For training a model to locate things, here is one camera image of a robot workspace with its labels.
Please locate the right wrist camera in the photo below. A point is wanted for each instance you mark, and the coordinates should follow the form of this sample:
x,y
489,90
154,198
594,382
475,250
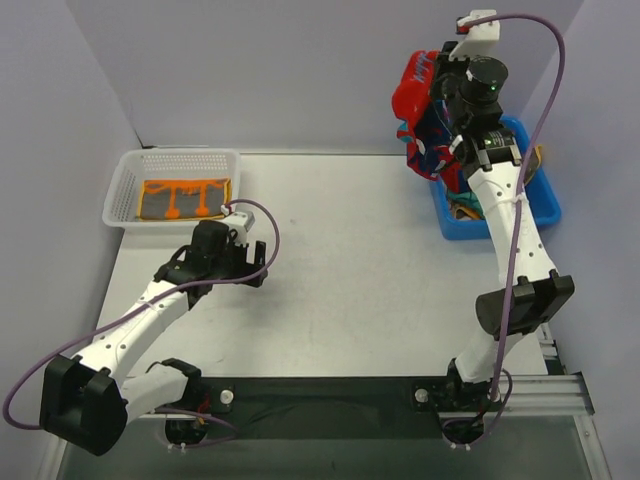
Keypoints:
x,y
477,40

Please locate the red blue towel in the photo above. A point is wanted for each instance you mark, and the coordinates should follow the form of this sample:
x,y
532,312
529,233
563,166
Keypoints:
x,y
422,128

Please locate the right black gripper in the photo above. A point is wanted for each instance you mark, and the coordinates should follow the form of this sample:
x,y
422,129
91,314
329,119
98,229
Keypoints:
x,y
446,84

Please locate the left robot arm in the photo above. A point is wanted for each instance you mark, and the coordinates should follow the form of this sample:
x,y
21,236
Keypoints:
x,y
90,398

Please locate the grey orange-edged towel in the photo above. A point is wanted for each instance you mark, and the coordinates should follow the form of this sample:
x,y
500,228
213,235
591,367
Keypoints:
x,y
535,163

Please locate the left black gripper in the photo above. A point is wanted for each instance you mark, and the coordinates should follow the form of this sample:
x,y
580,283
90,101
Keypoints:
x,y
248,262

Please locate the teal patterned towel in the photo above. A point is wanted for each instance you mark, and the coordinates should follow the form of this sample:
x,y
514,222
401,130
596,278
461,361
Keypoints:
x,y
464,206

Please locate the black base mat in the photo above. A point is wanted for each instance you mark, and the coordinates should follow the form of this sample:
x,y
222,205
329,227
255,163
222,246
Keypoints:
x,y
330,408

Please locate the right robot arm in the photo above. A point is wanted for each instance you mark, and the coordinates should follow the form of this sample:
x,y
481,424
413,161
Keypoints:
x,y
533,290

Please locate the aluminium front rail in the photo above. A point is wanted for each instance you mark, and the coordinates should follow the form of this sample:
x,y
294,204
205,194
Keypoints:
x,y
527,427

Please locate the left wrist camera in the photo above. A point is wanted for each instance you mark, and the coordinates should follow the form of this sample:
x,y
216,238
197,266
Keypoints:
x,y
239,225

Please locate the orange towel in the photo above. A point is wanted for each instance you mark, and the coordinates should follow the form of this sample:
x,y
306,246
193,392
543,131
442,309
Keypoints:
x,y
172,200

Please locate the blue plastic bin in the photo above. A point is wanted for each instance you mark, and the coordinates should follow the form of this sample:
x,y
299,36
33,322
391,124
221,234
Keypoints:
x,y
543,202

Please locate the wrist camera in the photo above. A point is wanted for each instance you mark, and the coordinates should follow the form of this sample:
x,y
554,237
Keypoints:
x,y
477,40
239,225

